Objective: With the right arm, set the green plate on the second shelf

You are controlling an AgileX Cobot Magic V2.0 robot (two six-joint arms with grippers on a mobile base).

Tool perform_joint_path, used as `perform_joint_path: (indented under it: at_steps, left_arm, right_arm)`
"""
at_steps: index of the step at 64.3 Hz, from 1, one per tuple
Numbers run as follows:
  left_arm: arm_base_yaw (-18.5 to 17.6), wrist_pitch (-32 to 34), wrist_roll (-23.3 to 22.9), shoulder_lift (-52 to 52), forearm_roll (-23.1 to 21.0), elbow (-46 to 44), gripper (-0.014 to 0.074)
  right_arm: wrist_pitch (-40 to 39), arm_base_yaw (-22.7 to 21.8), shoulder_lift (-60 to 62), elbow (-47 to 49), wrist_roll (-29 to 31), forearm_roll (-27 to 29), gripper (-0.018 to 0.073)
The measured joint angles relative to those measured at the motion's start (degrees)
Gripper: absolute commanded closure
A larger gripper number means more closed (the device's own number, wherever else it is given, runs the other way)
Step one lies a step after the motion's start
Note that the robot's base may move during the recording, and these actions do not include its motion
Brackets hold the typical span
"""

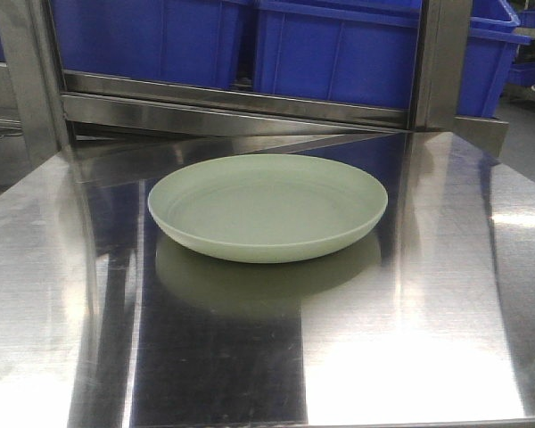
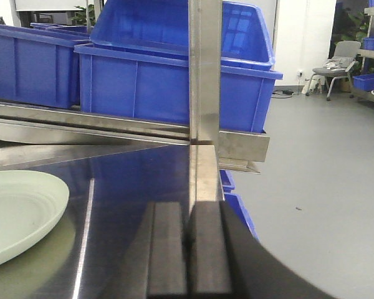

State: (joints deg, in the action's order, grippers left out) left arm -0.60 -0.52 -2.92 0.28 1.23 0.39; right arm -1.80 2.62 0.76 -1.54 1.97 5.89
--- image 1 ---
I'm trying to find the blue plastic bin middle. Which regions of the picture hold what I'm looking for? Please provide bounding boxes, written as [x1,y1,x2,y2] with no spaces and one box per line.
[252,1,419,109]

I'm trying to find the blue plastic bin right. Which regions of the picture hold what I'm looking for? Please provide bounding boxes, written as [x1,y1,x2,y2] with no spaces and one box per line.
[457,0,531,118]

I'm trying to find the blue plastic bin left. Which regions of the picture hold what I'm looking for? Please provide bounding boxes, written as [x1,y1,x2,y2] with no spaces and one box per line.
[52,1,252,89]

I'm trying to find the blue bin far right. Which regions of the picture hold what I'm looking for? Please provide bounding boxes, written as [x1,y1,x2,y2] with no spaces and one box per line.
[507,7,535,86]

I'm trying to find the stainless steel shelf frame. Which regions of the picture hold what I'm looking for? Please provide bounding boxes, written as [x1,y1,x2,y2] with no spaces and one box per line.
[0,1,507,165]

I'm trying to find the blue plastic bin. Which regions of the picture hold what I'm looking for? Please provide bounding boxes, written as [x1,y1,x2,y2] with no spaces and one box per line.
[52,1,252,89]
[252,1,419,109]
[457,0,531,118]

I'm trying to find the green round plate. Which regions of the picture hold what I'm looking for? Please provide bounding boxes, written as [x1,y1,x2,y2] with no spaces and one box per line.
[147,154,389,264]

